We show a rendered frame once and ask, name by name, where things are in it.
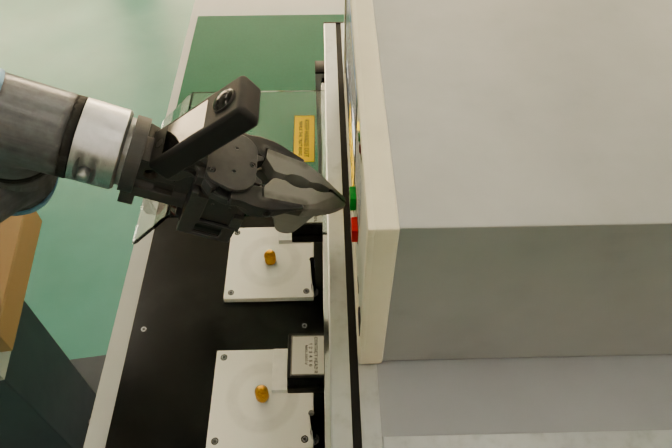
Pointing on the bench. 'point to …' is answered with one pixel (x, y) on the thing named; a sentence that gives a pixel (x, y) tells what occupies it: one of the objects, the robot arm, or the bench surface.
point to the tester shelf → (531, 392)
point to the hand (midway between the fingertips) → (336, 195)
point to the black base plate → (196, 339)
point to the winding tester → (511, 149)
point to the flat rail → (326, 326)
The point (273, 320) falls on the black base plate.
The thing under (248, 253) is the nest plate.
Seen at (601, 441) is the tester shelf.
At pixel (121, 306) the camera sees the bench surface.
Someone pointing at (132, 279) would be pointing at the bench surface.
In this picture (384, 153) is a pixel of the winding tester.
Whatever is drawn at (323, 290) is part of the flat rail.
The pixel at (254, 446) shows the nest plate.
